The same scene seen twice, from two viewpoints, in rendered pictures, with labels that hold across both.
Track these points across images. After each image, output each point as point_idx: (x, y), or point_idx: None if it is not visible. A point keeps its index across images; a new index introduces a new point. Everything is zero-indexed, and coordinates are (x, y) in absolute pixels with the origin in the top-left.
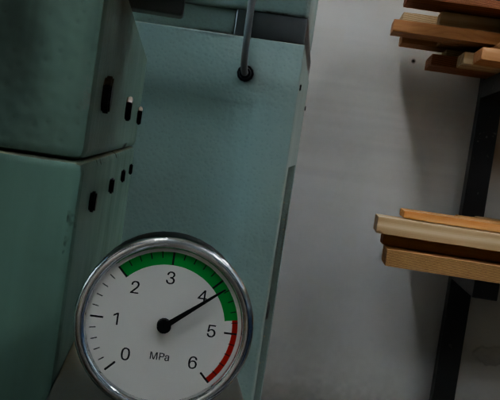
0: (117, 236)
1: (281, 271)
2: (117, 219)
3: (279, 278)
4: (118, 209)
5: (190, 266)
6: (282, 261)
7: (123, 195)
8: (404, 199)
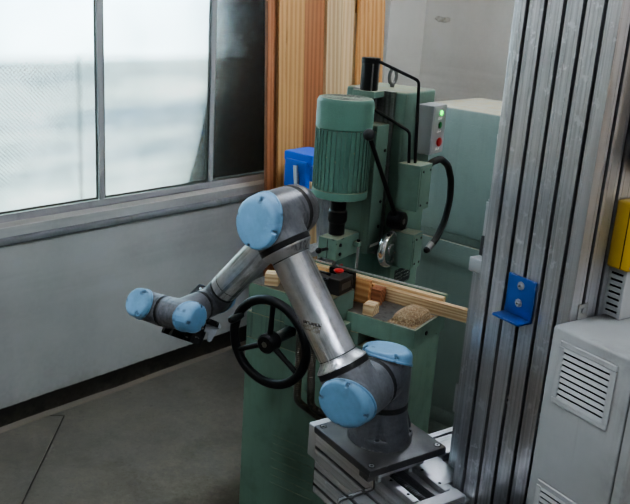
0: (425, 350)
1: None
2: (419, 349)
3: None
4: (418, 348)
5: None
6: None
7: (425, 341)
8: None
